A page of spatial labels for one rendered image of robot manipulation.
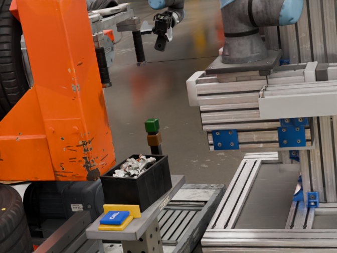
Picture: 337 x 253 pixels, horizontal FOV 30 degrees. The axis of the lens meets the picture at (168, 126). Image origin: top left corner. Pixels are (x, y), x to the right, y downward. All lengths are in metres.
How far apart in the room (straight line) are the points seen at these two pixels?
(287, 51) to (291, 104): 0.38
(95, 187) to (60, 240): 0.41
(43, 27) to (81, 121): 0.32
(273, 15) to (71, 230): 0.95
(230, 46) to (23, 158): 0.79
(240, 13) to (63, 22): 0.56
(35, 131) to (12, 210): 0.28
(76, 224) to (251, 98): 0.72
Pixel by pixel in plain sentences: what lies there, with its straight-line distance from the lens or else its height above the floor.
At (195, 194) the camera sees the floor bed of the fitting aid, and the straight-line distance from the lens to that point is 2.98.
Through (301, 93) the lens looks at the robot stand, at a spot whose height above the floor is 0.73.
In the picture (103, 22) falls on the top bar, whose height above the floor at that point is 0.98.
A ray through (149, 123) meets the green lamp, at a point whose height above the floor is 0.65.
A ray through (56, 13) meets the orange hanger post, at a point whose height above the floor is 1.08.
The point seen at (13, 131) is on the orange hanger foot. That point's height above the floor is 0.70.
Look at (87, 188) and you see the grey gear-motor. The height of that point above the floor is 0.40.
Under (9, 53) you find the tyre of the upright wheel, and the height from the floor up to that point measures 0.93.
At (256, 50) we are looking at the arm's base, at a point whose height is 0.85.
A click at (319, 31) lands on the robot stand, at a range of 2.21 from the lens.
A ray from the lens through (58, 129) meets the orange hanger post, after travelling 2.08.
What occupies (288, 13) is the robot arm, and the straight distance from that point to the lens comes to 1.99.
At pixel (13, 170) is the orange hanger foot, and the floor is 0.56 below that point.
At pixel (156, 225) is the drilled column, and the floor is 0.36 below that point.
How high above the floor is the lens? 1.25
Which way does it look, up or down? 17 degrees down
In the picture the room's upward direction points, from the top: 9 degrees counter-clockwise
